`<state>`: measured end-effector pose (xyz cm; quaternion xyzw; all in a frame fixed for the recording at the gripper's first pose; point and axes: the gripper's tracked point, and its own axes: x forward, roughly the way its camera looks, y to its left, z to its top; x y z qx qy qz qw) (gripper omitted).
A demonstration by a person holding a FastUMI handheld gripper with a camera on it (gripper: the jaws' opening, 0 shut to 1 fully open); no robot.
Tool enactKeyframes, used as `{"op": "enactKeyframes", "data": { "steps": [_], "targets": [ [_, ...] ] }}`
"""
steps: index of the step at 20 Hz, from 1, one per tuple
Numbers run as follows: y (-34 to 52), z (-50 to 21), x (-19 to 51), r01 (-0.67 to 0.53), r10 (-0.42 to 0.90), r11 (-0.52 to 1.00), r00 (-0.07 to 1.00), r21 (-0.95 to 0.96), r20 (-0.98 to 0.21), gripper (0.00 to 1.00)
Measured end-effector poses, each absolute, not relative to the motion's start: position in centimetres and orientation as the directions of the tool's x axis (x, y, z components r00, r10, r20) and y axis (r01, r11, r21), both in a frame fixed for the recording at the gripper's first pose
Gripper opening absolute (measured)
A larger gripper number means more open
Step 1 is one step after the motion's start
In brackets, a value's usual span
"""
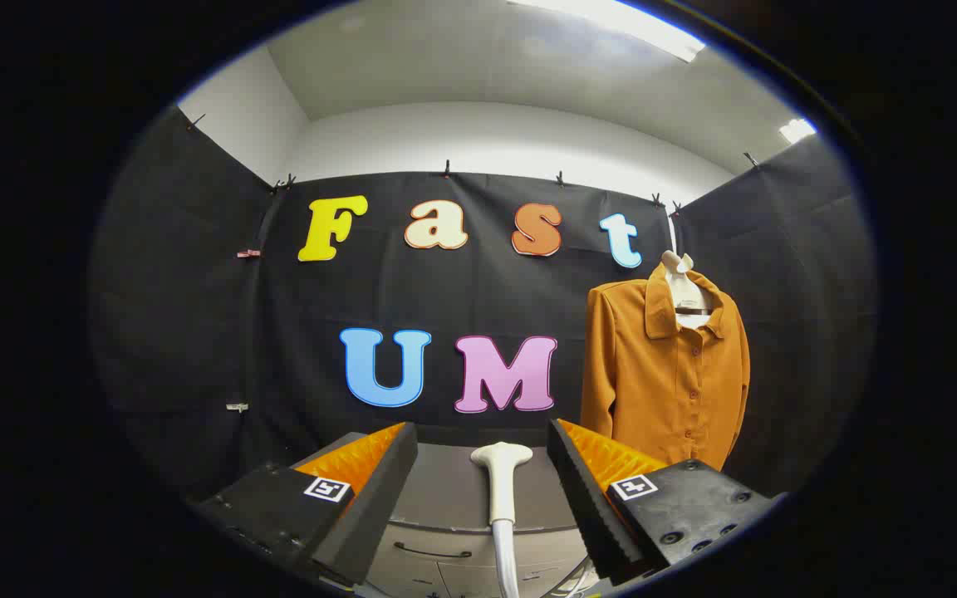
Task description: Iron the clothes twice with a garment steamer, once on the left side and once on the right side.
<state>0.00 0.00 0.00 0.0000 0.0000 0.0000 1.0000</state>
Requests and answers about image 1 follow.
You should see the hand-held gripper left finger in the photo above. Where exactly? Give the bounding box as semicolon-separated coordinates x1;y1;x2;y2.
194;422;420;592

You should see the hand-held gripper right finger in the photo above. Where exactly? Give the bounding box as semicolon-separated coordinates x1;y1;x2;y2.
546;418;781;587

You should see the white garment steamer head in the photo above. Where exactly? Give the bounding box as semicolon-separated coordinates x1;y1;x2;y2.
469;442;534;527

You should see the brown button-up shirt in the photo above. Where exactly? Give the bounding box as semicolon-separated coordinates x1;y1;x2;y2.
580;264;752;472

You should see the white clothes hanger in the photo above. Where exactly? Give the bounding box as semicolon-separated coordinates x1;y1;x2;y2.
660;208;717;331

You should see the black backdrop cloth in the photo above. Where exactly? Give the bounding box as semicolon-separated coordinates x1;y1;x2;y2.
88;104;876;507

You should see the row of black clips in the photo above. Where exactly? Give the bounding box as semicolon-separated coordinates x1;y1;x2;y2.
186;113;762;218

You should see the long ceiling light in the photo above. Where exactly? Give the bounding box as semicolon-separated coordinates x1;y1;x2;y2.
508;0;707;64

